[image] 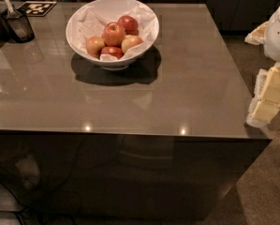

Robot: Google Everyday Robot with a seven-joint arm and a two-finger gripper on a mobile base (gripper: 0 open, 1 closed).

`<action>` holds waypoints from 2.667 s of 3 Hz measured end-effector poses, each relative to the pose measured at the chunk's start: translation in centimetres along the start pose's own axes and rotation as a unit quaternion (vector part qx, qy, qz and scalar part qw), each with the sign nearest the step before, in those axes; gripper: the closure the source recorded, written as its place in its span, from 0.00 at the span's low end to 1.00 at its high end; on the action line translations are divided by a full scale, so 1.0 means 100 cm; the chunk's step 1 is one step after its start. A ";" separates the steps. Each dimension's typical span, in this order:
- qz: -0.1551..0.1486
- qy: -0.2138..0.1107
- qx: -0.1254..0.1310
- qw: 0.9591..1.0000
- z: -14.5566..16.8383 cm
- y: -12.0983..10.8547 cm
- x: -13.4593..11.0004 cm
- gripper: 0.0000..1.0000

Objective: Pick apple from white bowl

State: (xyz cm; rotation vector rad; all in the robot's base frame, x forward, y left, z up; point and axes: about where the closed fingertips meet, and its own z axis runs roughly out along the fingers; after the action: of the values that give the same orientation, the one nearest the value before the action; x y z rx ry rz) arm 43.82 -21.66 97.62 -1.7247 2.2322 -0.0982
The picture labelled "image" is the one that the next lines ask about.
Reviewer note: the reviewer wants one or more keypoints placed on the red apple front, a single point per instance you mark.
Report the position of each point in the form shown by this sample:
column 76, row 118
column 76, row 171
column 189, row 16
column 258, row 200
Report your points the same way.
column 114, row 51

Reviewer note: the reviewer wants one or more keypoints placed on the black scoop with white handle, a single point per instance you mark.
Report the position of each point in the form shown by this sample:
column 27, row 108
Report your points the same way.
column 18, row 24

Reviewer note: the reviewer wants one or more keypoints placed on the yellow-red apple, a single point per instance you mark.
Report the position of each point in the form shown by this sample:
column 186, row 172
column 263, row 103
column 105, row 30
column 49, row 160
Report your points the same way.
column 94, row 45
column 129, row 42

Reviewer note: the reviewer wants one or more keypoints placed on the yellow-red apple left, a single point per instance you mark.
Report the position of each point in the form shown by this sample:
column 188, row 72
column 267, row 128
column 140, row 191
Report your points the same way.
column 94, row 45

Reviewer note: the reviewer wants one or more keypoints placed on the black white fiducial marker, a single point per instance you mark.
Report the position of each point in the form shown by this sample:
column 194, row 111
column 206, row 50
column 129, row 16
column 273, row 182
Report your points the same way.
column 37, row 8

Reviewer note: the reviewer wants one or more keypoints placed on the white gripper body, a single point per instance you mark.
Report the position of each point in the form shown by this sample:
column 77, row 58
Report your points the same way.
column 278, row 35

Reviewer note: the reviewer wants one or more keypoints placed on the yellow-red apple right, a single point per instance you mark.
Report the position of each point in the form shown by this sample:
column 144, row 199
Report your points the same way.
column 129, row 42

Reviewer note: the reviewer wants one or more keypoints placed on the white ceramic bowl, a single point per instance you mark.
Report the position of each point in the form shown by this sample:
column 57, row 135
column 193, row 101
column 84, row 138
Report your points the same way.
column 114, row 63

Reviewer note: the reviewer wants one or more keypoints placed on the white paper bowl liner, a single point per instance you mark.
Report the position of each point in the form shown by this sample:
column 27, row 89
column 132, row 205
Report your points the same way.
column 89, row 24

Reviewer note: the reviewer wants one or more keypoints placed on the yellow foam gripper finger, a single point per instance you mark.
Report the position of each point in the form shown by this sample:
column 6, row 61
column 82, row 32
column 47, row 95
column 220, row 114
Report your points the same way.
column 265, row 104
column 257, row 36

